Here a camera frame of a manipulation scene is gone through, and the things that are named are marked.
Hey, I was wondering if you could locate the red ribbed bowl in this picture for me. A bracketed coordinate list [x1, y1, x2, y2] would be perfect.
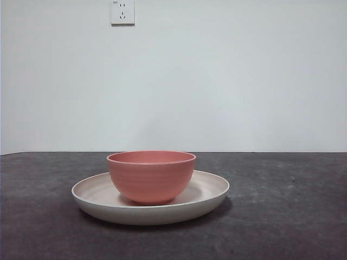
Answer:
[106, 151, 196, 205]

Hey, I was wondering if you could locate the white round plate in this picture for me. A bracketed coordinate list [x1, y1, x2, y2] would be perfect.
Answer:
[71, 170, 230, 225]

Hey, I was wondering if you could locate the white wall socket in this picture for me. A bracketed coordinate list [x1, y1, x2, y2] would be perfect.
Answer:
[110, 0, 136, 27]

